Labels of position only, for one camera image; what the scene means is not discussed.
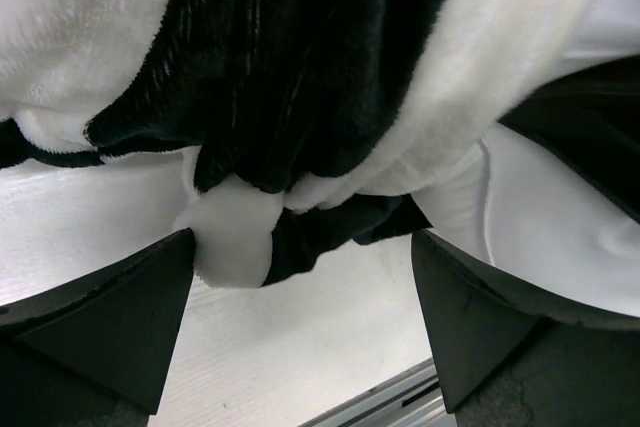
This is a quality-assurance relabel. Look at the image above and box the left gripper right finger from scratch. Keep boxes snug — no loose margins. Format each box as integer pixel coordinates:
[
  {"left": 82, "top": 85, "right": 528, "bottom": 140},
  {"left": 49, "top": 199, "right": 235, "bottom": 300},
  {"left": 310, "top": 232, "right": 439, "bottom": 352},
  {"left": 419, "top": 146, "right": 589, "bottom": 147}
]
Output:
[{"left": 411, "top": 231, "right": 639, "bottom": 415}]

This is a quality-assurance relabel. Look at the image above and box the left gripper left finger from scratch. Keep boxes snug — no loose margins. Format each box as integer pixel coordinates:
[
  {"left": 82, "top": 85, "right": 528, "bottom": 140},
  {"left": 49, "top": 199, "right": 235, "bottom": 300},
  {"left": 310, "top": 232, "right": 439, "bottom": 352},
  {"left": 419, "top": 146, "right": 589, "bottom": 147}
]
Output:
[{"left": 1, "top": 230, "right": 195, "bottom": 415}]

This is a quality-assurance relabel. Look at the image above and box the white pillow insert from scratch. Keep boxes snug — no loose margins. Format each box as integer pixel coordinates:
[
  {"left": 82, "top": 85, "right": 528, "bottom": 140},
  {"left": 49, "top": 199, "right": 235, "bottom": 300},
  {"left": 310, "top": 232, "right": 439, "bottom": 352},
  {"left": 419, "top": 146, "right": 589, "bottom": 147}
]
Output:
[{"left": 413, "top": 17, "right": 639, "bottom": 317}]

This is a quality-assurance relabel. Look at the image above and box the black white checkered pillowcase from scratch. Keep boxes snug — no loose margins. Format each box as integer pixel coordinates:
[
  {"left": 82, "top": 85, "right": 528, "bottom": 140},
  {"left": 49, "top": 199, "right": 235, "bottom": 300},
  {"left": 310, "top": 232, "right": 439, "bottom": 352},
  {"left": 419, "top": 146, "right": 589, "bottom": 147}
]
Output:
[{"left": 1, "top": 0, "right": 639, "bottom": 288}]

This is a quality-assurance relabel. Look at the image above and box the aluminium front rail frame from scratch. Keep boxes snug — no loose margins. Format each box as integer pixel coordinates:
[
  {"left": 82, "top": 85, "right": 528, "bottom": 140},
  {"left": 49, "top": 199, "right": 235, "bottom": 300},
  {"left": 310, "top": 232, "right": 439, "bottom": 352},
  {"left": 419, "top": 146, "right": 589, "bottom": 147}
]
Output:
[{"left": 302, "top": 358, "right": 457, "bottom": 427}]

